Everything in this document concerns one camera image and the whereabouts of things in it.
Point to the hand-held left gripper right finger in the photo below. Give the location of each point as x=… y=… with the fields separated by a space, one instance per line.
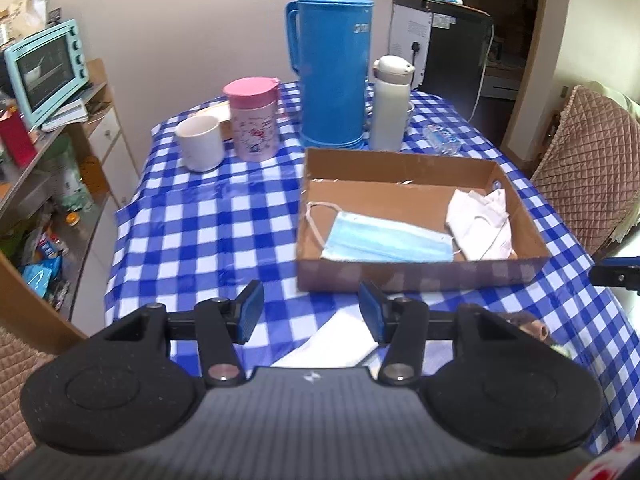
x=372 y=312

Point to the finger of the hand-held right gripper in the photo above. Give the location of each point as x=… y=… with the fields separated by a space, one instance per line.
x=614 y=275

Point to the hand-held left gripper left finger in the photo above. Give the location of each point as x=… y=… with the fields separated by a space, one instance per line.
x=250 y=311

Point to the cardboard box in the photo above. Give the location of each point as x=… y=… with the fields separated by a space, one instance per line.
x=400 y=275

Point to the purple velvet scrunchie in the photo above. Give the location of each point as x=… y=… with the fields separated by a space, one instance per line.
x=525 y=325

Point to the blue face mask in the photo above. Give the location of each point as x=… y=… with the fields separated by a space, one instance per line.
x=385 y=245

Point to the blue white checked tablecloth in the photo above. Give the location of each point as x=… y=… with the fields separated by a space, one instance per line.
x=210 y=240

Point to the brown quilted chair cover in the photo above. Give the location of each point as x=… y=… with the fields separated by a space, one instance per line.
x=590 y=170

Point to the white face mask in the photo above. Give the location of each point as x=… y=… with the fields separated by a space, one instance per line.
x=477 y=225

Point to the clear plastic packet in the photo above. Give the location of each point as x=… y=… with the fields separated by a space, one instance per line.
x=442 y=139

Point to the red white patterned cloth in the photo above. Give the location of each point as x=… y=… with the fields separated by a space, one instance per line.
x=612 y=462

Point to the pink cartoon cup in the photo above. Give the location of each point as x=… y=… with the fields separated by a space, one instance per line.
x=255 y=120

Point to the tan box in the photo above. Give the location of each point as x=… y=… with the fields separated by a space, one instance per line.
x=220 y=117

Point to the white insulated bottle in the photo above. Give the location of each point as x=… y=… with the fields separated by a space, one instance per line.
x=390 y=110

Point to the small white printed mug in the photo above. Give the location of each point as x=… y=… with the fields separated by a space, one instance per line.
x=411 y=112

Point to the blue snack packet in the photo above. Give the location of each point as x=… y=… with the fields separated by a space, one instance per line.
x=42 y=275

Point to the green white package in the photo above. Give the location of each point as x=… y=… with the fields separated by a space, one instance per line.
x=72 y=180

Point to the wooden shelf unit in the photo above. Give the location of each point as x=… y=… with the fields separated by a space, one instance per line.
x=107 y=130

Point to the brown quilted cushion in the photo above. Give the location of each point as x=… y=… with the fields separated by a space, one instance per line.
x=20 y=385

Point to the blue thermos jug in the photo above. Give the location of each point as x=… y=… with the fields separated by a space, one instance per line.
x=332 y=70

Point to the white notebook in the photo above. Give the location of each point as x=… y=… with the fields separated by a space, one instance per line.
x=67 y=115

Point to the black white appliance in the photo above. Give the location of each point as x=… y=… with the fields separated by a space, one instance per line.
x=455 y=50

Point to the red can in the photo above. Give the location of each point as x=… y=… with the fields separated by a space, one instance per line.
x=16 y=137

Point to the mint toaster oven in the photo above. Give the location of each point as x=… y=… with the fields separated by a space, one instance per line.
x=45 y=75

